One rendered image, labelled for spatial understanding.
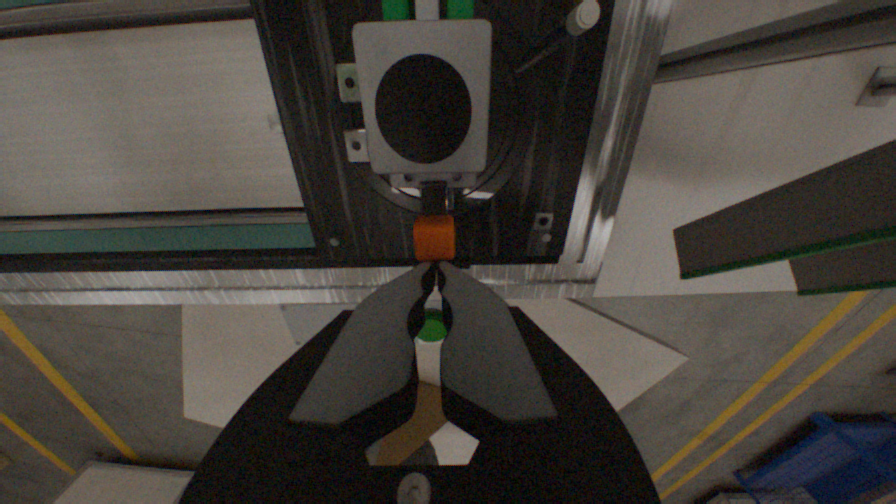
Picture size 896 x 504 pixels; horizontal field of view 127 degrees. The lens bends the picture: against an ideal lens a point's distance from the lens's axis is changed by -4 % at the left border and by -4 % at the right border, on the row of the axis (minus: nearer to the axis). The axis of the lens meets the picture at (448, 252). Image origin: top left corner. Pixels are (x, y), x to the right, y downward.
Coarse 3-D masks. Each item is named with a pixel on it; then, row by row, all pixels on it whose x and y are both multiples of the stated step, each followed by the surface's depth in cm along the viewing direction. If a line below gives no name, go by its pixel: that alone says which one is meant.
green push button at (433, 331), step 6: (426, 312) 28; (432, 312) 28; (426, 318) 28; (432, 318) 28; (438, 318) 28; (426, 324) 28; (432, 324) 28; (438, 324) 28; (420, 330) 28; (426, 330) 28; (432, 330) 28; (438, 330) 28; (444, 330) 28; (420, 336) 29; (426, 336) 29; (432, 336) 29; (438, 336) 29; (444, 336) 29
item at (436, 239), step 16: (432, 192) 12; (432, 208) 12; (416, 224) 11; (432, 224) 11; (448, 224) 11; (416, 240) 12; (432, 240) 12; (448, 240) 12; (416, 256) 12; (432, 256) 12; (448, 256) 12
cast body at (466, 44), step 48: (432, 0) 10; (384, 48) 8; (432, 48) 8; (480, 48) 8; (384, 96) 7; (432, 96) 7; (480, 96) 8; (384, 144) 9; (432, 144) 8; (480, 144) 9
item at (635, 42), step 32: (640, 0) 17; (672, 0) 16; (640, 32) 17; (608, 64) 18; (640, 64) 18; (608, 96) 19; (640, 96) 19; (608, 128) 20; (640, 128) 20; (608, 160) 21; (608, 192) 22; (576, 224) 24; (608, 224) 24; (576, 256) 25
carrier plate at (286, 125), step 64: (256, 0) 15; (320, 0) 15; (512, 0) 15; (576, 0) 15; (320, 64) 17; (576, 64) 17; (320, 128) 19; (576, 128) 19; (320, 192) 21; (512, 192) 21; (576, 192) 21; (320, 256) 24; (384, 256) 24
